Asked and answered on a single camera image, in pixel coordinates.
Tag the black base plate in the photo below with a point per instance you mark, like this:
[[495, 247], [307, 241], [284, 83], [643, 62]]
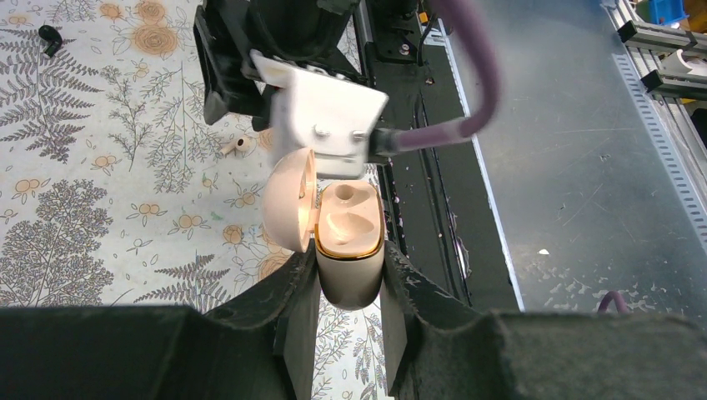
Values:
[[435, 62]]

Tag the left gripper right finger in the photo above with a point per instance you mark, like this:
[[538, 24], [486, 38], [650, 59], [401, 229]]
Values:
[[435, 347]]

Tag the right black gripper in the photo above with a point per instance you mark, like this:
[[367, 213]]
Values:
[[303, 32]]

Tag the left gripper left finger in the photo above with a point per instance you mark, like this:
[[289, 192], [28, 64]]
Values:
[[259, 345]]

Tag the beige earbud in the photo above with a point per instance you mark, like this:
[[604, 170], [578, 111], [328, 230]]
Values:
[[239, 145]]

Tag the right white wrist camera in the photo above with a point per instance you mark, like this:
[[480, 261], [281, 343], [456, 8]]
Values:
[[327, 113]]

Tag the beige earbud charging case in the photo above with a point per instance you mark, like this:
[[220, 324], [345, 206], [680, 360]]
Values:
[[344, 222]]

